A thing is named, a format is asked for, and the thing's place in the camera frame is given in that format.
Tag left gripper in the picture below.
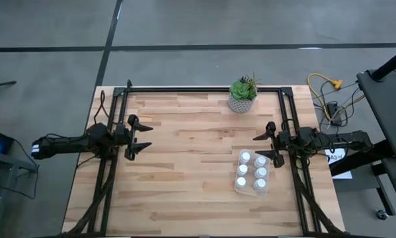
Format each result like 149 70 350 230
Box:
114 114 155 162

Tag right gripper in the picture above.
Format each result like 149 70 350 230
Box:
252 121 299 169

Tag clear plastic basket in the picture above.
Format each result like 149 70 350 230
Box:
233 147 272 198

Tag succulent in triangle-patterned pot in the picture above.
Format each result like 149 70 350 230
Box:
227 71 263 114

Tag black power strip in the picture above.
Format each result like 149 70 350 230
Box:
326 101 343 127

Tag white paper sheet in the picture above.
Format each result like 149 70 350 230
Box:
325 147 354 180

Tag black side table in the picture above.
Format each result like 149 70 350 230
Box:
329 44 396 221

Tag black tripod leg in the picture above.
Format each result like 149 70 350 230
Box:
0 80 17 93

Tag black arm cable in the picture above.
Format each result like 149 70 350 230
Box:
93 89 113 128

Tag yellow extension cord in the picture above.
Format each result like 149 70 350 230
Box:
307 73 344 123

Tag black aluminium table frame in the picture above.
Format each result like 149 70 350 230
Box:
60 79 347 238

